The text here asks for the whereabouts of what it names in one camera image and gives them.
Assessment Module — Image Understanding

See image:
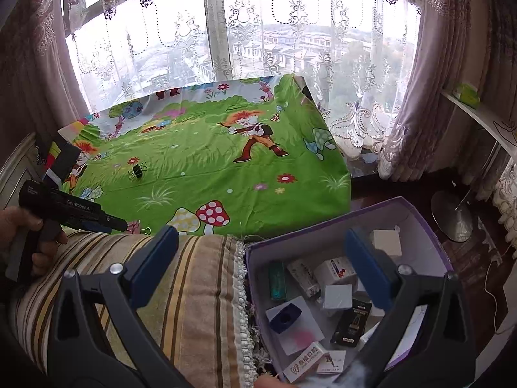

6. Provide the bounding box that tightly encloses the green cartoon print tablecloth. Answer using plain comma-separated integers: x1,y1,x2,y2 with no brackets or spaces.
60,74,351,237

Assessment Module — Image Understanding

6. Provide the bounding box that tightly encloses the mauve drape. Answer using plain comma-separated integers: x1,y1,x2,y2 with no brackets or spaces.
379,0,516,181
1,0,89,161

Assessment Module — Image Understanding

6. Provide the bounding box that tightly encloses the silver cube box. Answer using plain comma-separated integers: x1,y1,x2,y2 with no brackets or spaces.
322,285,353,311

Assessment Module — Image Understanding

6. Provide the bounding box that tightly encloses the striped beige sofa cover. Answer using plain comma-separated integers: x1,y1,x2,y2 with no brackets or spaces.
7,230,257,387

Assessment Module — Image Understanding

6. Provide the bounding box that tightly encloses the blue sharpener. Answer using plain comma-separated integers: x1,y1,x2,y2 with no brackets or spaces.
266,296,324,356

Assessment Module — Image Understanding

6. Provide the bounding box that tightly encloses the red text white box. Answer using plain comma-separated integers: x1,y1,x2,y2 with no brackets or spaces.
283,341,329,383

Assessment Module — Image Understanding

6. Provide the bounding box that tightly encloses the black packet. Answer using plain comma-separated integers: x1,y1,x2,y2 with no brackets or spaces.
330,299,373,348

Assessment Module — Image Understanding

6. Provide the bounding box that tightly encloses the white medicine box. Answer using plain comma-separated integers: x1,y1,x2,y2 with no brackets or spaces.
287,259,321,299

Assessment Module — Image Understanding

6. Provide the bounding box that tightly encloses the person's left hand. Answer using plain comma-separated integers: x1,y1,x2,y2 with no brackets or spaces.
0,206,68,276

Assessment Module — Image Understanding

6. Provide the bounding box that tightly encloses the black binder clip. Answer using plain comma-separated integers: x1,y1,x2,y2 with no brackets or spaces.
128,162,147,180

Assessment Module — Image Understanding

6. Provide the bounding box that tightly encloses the white lace sheer curtain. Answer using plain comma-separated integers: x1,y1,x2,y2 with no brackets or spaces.
61,0,421,158

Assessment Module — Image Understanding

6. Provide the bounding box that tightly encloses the mauve drape right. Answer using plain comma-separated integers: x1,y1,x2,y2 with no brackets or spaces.
379,0,516,181

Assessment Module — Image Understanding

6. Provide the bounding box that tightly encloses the green lighter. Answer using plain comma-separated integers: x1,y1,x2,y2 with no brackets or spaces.
268,261,287,301

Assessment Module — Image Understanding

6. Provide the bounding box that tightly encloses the mauve drape left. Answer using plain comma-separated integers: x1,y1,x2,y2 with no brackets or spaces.
1,0,89,161

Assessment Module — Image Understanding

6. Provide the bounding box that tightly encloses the purple cardboard storage box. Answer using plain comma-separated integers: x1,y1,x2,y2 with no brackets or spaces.
246,196,453,374

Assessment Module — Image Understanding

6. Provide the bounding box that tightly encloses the white glass side shelf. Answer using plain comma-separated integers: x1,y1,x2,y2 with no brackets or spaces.
441,90,517,162

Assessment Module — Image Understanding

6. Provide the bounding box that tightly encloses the round metal stand base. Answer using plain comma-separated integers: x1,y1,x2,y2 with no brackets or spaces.
431,191,473,243

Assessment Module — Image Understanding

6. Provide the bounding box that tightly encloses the cream carved cabinet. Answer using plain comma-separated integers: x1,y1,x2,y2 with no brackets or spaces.
0,133,41,209

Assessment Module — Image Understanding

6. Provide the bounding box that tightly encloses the white square box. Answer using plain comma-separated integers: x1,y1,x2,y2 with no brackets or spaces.
371,230,402,257

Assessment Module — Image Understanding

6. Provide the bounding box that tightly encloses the green tissue box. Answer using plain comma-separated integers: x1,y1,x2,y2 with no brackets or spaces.
452,83,480,109

